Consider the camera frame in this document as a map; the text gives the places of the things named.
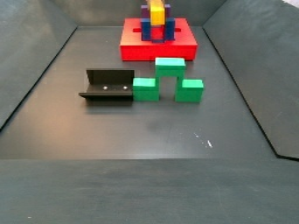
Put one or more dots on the red board base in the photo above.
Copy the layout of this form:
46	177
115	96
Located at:
137	50

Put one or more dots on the green stepped arch block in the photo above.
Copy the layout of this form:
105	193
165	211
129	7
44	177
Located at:
169	69

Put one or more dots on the black angled bracket holder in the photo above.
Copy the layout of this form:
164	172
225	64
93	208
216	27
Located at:
109	85

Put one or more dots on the yellow rectangular bar block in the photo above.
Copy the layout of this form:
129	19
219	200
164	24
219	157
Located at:
156	11

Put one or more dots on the purple U-shaped block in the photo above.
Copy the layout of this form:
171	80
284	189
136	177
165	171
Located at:
145	11

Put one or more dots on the blue U-shaped block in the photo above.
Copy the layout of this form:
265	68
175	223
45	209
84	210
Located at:
157	33

